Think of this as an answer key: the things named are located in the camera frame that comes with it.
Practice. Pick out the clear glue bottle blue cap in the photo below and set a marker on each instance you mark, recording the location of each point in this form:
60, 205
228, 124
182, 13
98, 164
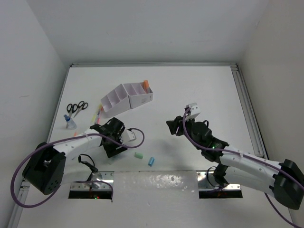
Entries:
70, 124

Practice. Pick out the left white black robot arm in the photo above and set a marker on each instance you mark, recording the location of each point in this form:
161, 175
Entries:
61, 163

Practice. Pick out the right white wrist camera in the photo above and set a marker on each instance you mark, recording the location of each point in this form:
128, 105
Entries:
192, 111

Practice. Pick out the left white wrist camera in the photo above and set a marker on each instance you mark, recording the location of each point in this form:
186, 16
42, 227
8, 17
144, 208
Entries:
127, 136

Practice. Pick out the orange marker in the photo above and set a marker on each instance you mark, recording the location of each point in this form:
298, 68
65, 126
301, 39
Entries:
146, 86

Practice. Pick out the metal base plate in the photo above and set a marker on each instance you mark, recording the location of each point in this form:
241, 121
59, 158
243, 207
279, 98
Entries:
206, 182
99, 181

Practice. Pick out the green marker cap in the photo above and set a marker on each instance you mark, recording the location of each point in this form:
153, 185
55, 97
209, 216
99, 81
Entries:
138, 155

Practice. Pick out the orange pink pens behind organizer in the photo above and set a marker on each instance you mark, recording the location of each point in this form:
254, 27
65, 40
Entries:
97, 115

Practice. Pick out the aluminium frame rail right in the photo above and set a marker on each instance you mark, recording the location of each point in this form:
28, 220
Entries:
249, 114

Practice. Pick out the black handled scissors left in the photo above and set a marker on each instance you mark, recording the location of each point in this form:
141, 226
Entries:
72, 108

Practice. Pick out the white front cover board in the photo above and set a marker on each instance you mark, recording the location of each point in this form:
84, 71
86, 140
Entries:
154, 200

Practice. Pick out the black handled scissors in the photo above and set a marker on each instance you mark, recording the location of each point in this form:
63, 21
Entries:
72, 108
82, 105

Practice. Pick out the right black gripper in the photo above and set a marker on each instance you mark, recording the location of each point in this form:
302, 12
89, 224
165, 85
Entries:
174, 125

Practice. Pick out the white organizer lying tilted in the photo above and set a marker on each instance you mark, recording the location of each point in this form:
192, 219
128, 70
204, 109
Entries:
115, 102

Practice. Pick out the white organizer upright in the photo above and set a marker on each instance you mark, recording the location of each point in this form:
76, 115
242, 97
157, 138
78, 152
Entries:
138, 94

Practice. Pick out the blue marker cap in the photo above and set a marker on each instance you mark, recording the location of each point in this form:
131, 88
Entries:
151, 161

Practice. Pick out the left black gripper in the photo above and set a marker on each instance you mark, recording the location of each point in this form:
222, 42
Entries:
110, 150

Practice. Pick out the aluminium frame rail back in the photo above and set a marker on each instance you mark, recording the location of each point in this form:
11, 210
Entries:
157, 64

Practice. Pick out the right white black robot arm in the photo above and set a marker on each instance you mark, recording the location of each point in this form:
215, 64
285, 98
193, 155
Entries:
282, 180

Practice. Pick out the black handled scissors right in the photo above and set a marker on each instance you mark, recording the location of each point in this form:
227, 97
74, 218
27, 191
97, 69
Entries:
82, 105

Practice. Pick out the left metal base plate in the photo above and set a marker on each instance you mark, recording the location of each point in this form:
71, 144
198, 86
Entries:
99, 181

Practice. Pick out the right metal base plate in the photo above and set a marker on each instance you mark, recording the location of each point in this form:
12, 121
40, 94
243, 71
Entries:
206, 182

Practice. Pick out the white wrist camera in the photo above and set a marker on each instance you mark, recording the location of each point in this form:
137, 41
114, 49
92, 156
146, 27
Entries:
192, 111
127, 136

